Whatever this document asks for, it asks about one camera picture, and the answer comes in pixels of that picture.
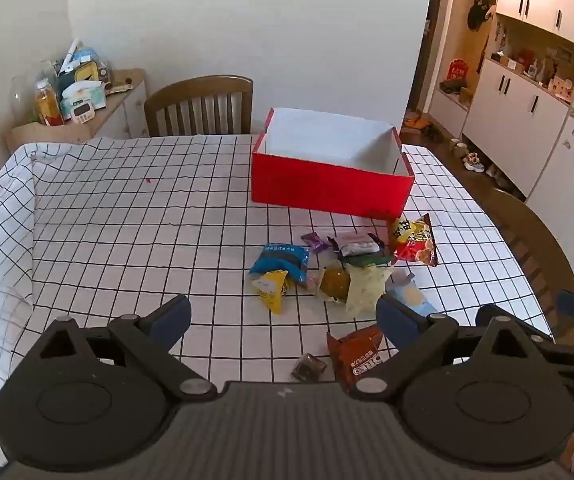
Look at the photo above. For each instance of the grey shoes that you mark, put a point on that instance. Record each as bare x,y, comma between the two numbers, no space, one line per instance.
458,147

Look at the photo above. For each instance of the pale shoes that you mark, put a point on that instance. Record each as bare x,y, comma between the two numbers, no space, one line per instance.
495,171

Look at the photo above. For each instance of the tissue box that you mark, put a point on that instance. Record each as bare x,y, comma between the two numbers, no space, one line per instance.
84,95

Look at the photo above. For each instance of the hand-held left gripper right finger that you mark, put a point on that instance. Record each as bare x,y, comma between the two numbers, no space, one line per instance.
396,322

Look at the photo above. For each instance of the wooden side cabinet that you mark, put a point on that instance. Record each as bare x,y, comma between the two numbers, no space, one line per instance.
107,115

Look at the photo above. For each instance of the round pastry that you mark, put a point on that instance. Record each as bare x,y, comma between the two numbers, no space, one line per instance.
334,282

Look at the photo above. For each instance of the white packet with purple ends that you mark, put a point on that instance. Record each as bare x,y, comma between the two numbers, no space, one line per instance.
359,245

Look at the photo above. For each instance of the white low cabinet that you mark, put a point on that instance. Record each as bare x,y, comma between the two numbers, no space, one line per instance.
512,125

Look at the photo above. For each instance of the orange cookie packet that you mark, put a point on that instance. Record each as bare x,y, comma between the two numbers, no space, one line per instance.
357,355

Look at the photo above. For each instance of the white tube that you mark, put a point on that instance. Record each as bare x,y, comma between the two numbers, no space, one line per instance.
69,57

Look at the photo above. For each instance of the dark green snack packet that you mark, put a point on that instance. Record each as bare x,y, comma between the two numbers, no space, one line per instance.
367,260

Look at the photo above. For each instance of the red cardboard box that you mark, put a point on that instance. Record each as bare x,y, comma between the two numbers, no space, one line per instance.
327,190

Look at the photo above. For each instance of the orange slippers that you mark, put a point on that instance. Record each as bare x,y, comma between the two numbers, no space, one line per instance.
413,121

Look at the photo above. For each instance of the yellow box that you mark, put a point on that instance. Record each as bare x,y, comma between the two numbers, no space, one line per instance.
87,71

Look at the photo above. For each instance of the dark green bag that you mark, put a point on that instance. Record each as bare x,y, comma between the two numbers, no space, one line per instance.
452,86

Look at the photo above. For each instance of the checked white tablecloth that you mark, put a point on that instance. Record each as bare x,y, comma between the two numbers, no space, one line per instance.
117,210

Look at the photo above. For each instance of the small dark candy packet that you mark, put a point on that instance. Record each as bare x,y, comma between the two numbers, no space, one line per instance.
308,367

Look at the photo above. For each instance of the purple candy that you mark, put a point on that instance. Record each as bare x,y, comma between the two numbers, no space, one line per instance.
314,242

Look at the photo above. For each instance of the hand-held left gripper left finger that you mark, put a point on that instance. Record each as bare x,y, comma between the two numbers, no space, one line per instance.
172,322

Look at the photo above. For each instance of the white shoe bench cabinet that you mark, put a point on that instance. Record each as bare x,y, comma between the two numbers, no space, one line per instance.
447,110

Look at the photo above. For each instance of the small yellow snack packet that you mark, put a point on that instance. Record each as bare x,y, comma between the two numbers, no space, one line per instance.
272,290

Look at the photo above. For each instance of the orange drink bottle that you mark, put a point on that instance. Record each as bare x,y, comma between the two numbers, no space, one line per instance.
48,107

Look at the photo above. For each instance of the white kitchen timer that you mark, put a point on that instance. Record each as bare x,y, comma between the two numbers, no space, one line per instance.
83,111

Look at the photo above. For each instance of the wooden round-back chair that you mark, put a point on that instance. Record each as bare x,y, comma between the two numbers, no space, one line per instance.
532,230

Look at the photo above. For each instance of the wooden slat-back chair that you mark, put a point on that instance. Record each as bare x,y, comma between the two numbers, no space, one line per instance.
197,90

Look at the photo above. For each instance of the dark wooden door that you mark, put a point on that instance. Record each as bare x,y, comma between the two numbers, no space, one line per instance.
432,10

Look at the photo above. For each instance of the red and yellow chips bag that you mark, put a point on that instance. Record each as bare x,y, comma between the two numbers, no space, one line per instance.
414,242

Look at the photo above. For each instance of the pale cream snack packet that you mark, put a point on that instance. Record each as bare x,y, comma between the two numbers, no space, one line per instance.
364,290

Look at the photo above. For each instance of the dark shoes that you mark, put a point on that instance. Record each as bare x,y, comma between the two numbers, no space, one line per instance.
434,134

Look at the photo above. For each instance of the row of shelf knick-knacks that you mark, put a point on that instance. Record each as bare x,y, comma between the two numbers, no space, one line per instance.
537,67

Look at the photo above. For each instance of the colourful white sneakers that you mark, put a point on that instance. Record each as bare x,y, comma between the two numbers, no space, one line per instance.
473,162

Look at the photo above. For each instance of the light blue snack packet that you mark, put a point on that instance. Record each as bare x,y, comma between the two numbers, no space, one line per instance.
407,287

